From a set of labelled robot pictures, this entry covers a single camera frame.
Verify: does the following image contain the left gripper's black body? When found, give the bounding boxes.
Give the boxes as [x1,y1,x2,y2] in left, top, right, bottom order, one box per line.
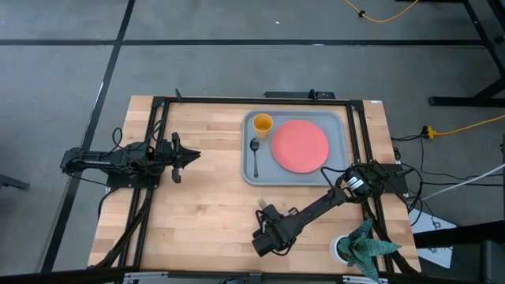
[159,132,184,185]

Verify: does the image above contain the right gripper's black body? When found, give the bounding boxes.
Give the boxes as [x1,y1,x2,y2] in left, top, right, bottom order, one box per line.
[251,204,297,258]

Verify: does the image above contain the dark metal spoon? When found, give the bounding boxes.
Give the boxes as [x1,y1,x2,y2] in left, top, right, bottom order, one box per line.
[249,137,260,179]

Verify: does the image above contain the yellow plastic cup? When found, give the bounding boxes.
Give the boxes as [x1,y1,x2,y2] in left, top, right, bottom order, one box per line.
[252,113,274,140]

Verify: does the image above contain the pink round plate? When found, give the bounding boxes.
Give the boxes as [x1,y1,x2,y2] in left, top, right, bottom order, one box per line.
[270,119,331,174]

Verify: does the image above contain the grey plastic tray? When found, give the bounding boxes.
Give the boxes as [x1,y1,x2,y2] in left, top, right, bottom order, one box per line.
[240,109,350,187]

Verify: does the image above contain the white plant pot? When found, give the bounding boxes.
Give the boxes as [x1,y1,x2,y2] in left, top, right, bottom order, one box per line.
[329,235,350,264]

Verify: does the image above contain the green artificial plant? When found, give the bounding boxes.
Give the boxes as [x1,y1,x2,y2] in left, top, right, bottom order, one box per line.
[337,219,402,283]

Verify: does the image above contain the silver aluminium bar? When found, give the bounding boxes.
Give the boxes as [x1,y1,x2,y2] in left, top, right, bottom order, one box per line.
[122,271,171,284]
[342,275,390,284]

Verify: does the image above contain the white paper sheet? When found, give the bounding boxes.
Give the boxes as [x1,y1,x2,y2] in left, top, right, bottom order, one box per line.
[408,208,458,270]

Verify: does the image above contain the black metal foot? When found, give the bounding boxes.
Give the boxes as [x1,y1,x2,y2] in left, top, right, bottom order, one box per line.
[0,173,31,191]

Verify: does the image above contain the black desk leg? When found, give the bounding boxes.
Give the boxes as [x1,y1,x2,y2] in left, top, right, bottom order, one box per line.
[412,220,505,284]

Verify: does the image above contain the black metal stand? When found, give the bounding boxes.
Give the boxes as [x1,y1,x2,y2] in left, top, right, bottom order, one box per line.
[394,0,505,108]

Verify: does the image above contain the black aluminium table frame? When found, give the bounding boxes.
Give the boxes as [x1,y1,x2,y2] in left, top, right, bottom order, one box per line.
[88,88,419,284]

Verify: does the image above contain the black power cable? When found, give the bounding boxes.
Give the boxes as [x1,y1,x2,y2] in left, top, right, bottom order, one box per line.
[390,133,505,186]

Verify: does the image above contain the yellow extension cord with plug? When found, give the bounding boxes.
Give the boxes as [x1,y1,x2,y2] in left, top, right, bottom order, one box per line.
[422,114,505,140]

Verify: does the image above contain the white cable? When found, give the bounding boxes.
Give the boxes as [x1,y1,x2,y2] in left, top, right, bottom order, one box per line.
[421,163,505,200]

